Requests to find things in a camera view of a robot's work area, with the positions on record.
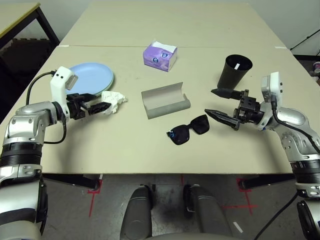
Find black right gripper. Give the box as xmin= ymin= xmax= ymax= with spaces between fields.
xmin=204 ymin=87 xmax=263 ymax=131

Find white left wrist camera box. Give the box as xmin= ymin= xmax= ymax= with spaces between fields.
xmin=49 ymin=66 xmax=80 ymax=118

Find grey robot leg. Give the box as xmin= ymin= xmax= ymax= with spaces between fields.
xmin=119 ymin=184 xmax=154 ymax=240
xmin=183 ymin=184 xmax=233 ymax=238

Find grey robot right leg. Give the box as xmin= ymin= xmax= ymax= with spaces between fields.
xmin=183 ymin=184 xmax=233 ymax=238

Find green plastic plate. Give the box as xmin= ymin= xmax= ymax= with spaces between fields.
xmin=74 ymin=74 xmax=115 ymax=96

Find side table black frame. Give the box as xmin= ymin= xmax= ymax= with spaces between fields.
xmin=0 ymin=2 xmax=61 ymax=48

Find black tripod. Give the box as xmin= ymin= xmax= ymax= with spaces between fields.
xmin=289 ymin=29 xmax=320 ymax=56

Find black sunglasses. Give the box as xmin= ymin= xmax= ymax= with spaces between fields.
xmin=166 ymin=114 xmax=210 ymax=146

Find purple tissue pack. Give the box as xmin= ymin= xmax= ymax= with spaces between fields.
xmin=143 ymin=39 xmax=178 ymax=73

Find grey open glasses case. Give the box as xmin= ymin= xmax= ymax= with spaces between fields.
xmin=141 ymin=81 xmax=191 ymax=120

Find black table foot bar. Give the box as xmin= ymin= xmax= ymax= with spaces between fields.
xmin=239 ymin=174 xmax=296 ymax=191
xmin=42 ymin=173 xmax=101 ymax=190

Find blue plastic plate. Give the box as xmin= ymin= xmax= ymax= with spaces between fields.
xmin=67 ymin=62 xmax=114 ymax=96

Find black plastic cup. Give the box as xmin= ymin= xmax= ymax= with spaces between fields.
xmin=216 ymin=54 xmax=253 ymax=91

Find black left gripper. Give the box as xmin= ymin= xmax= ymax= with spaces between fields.
xmin=66 ymin=93 xmax=113 ymax=120

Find white tissue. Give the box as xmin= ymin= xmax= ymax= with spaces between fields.
xmin=101 ymin=90 xmax=128 ymax=116

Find grey robot left leg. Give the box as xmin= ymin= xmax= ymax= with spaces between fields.
xmin=119 ymin=184 xmax=154 ymax=240

